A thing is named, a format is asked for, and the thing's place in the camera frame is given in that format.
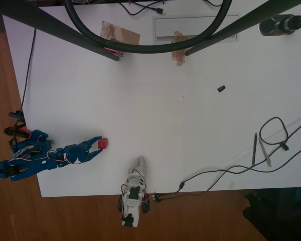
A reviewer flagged small red cube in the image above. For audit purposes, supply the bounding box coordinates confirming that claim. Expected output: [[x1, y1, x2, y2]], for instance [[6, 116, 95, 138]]
[[97, 137, 109, 150]]

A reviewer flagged red black table clamp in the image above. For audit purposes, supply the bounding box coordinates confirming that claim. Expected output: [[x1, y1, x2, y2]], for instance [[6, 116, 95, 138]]
[[4, 126, 31, 139]]

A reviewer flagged blue table clamp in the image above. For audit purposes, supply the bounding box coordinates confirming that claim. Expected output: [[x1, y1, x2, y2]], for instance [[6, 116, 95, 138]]
[[8, 110, 26, 122]]

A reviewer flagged red white small board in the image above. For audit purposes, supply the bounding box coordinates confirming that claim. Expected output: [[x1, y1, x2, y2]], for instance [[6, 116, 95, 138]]
[[104, 46, 127, 57]]

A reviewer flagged wide brown tape patch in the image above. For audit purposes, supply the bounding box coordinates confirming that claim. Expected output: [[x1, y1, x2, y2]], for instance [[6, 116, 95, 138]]
[[99, 21, 141, 46]]

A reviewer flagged black pen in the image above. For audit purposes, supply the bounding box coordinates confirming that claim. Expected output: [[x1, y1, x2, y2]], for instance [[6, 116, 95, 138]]
[[251, 133, 258, 166]]

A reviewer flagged narrow brown tape strip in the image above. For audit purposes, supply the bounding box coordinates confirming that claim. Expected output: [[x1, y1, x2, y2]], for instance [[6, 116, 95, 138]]
[[171, 30, 195, 67]]

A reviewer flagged black tripod leg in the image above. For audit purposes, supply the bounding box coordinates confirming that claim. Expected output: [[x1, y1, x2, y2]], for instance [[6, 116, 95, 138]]
[[184, 0, 301, 57], [0, 0, 120, 62]]

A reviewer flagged grey green pen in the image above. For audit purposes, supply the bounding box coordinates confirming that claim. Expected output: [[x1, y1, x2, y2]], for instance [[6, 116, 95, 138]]
[[258, 137, 272, 168]]

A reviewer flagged black chair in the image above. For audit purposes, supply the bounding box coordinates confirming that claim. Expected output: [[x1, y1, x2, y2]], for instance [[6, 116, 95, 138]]
[[242, 187, 301, 241]]

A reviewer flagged clear plastic ruler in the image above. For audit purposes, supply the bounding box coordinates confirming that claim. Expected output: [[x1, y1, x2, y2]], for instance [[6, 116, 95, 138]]
[[224, 112, 301, 167]]

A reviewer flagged long black cable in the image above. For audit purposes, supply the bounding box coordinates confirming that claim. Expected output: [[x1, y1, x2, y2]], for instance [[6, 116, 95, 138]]
[[178, 143, 301, 191]]

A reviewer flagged thin black power cable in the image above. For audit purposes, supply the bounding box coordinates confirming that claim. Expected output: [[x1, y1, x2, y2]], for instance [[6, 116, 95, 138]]
[[17, 27, 37, 113]]

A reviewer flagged thick black hose loop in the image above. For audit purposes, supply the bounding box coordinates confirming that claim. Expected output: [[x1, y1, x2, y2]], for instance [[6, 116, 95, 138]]
[[63, 0, 234, 54]]

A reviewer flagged black cable with loop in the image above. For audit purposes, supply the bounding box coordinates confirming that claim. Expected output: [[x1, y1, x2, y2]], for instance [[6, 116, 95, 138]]
[[154, 116, 301, 199]]

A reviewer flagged black USB cable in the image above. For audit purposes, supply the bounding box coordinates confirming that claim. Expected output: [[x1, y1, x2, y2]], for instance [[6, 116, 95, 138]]
[[117, 0, 167, 17]]

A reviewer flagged grey cable port panel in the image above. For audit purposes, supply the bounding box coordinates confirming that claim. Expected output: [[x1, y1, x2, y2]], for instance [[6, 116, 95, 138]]
[[152, 15, 240, 46]]

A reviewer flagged black camera device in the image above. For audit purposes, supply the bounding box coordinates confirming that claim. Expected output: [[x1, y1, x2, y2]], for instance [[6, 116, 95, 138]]
[[257, 14, 301, 37]]

